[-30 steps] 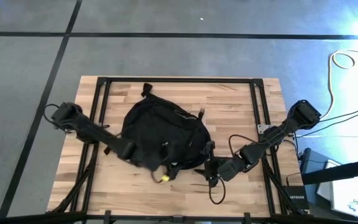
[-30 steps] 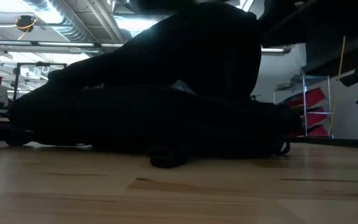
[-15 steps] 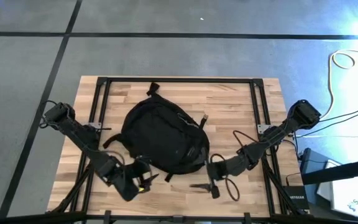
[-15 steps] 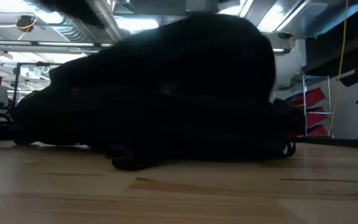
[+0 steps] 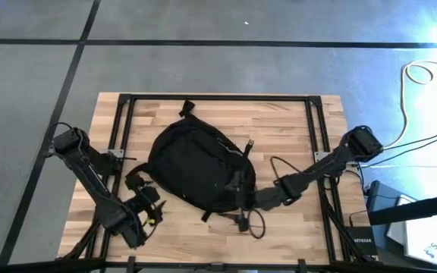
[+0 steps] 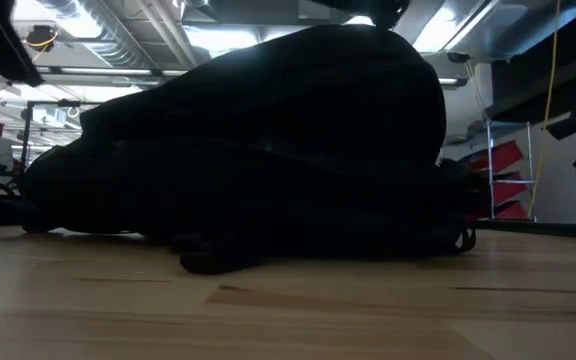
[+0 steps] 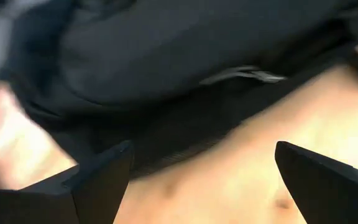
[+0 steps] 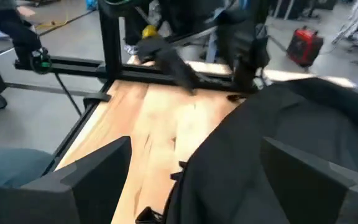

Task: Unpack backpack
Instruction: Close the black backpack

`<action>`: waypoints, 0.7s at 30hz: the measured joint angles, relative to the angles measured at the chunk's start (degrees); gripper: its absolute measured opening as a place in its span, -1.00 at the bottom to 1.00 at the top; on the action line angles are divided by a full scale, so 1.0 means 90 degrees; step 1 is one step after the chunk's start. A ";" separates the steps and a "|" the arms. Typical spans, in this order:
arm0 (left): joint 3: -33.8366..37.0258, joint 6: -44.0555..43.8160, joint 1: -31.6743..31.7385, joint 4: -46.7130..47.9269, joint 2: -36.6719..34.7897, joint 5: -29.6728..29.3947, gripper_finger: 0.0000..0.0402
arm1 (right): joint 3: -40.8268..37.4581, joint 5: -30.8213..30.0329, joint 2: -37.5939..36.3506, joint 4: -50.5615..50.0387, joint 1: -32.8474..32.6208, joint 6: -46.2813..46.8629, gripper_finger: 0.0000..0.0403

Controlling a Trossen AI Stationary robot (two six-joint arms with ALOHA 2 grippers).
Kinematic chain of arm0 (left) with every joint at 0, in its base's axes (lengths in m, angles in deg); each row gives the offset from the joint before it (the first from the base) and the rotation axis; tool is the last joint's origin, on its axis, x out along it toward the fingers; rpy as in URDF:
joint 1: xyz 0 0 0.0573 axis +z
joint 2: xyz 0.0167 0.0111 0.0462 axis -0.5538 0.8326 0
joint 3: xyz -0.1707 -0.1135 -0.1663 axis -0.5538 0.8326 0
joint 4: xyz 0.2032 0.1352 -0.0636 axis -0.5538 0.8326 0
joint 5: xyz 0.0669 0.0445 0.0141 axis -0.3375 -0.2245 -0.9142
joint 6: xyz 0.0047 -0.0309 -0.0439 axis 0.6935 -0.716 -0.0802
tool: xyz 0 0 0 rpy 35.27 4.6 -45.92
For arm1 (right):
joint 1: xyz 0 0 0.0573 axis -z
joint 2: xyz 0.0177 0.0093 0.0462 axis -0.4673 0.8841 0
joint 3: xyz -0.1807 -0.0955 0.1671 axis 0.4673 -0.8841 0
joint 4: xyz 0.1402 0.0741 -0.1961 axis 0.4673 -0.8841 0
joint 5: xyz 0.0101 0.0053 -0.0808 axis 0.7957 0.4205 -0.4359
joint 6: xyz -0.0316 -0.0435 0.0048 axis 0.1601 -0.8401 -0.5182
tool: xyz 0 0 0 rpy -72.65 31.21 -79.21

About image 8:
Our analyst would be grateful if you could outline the red black equipment case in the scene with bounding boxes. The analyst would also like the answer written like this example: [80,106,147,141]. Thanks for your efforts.
[286,26,324,68]

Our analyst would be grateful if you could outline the black round green-lit device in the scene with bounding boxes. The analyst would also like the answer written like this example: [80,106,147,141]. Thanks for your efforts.
[30,49,53,75]

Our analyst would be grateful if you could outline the yellow cable tag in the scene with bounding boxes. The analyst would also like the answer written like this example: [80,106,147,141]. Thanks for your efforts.
[141,24,158,39]

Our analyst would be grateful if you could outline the silver stand legs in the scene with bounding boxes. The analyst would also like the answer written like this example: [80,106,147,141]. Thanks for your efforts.
[333,0,358,50]

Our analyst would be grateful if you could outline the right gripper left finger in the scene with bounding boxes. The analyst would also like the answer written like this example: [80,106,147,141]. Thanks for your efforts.
[0,136,132,224]

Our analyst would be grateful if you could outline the thin black cable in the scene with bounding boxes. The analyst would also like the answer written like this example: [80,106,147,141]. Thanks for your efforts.
[53,73,83,118]

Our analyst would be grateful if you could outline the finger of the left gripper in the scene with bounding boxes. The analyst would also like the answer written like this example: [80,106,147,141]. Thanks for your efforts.
[166,60,199,96]

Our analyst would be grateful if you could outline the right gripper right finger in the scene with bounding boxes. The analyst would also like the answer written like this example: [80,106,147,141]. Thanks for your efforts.
[260,136,358,224]

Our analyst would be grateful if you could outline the black backpack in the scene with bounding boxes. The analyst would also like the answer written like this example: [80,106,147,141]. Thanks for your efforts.
[135,77,358,224]

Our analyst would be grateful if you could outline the person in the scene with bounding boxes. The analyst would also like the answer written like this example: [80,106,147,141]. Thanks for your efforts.
[0,0,43,68]
[123,0,167,56]
[0,147,55,189]

